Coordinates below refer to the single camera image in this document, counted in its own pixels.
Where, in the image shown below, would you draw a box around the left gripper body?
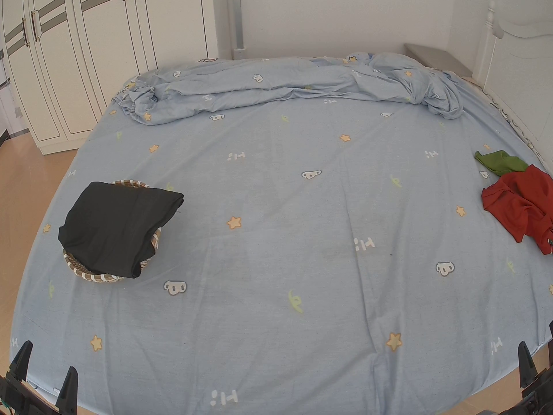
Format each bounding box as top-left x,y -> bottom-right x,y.
0,374 -> 61,415

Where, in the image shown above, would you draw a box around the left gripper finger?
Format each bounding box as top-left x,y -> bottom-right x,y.
57,367 -> 78,415
10,341 -> 34,383

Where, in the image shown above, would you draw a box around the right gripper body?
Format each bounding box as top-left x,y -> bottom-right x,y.
512,368 -> 553,415

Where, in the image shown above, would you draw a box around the black shirt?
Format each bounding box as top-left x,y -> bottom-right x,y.
58,182 -> 185,279

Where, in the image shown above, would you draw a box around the round woven basket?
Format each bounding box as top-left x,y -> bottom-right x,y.
63,180 -> 162,283

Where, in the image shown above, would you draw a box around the red garment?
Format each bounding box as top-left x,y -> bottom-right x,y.
482,165 -> 553,256

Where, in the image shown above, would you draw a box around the green garment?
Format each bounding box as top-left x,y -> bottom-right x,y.
474,150 -> 530,177

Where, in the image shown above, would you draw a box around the grey bedside table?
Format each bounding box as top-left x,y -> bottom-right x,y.
404,44 -> 474,79

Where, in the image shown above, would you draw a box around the white wardrobe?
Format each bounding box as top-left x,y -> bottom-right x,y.
0,0 -> 219,155

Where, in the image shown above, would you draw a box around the pale blue quilt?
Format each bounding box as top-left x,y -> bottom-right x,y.
111,51 -> 464,125

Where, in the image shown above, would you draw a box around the grey wall duct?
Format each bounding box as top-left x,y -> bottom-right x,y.
226,0 -> 247,59

